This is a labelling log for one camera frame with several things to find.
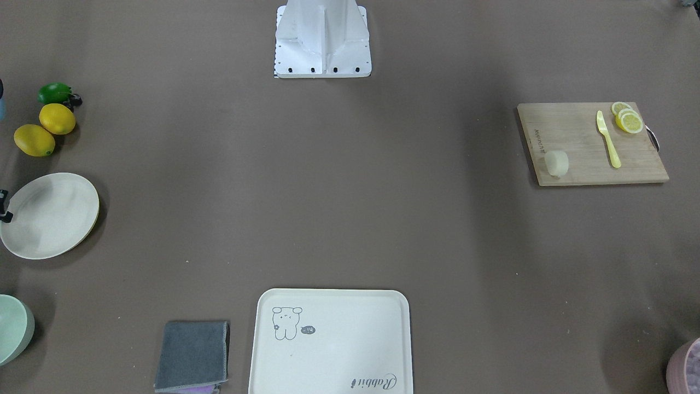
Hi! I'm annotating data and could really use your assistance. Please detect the lemon slices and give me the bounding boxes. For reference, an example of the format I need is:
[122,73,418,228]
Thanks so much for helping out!
[611,101,645,134]

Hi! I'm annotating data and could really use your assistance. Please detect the cream rabbit tray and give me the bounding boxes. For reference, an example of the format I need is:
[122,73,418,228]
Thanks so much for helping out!
[248,288,415,393]

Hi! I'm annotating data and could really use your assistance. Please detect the green lime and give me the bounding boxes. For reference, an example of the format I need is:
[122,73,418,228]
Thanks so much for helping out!
[37,82,73,105]

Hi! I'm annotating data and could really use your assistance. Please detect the folded grey cloth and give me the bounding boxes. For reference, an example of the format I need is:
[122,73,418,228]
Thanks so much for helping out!
[154,320,229,393]

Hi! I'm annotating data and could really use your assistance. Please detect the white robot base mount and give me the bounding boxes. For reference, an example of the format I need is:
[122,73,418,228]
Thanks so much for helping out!
[273,1,372,78]

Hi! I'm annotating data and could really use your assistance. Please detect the yellow plastic knife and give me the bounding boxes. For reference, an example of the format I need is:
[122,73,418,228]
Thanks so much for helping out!
[596,110,622,168]

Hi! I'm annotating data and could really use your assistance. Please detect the wooden cutting board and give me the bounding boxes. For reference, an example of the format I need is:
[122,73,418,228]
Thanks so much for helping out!
[517,102,669,187]

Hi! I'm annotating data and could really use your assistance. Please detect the white steamed bun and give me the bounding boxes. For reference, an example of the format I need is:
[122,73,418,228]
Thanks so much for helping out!
[544,150,569,177]

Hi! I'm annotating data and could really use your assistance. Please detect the yellow lemon lower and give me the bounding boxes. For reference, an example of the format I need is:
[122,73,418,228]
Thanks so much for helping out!
[38,104,77,135]

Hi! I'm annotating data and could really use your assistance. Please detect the mint green bowl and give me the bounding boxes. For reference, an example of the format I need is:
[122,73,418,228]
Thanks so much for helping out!
[1,294,35,365]

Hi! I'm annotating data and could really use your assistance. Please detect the yellow lemon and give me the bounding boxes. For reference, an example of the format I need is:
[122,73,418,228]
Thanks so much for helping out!
[14,124,55,157]
[38,104,77,135]

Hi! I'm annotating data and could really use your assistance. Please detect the dark cherries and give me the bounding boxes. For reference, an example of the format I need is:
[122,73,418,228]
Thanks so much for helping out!
[62,93,83,110]

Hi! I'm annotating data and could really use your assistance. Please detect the cream round plate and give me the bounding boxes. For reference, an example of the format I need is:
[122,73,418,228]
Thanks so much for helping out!
[1,172,100,260]

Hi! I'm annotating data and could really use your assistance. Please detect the yellow lemon upper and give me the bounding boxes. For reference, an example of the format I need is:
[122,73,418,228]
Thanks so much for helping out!
[14,124,55,157]

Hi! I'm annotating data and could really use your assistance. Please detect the pink bowl with ice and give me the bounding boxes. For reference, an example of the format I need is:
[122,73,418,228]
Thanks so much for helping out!
[666,338,699,393]

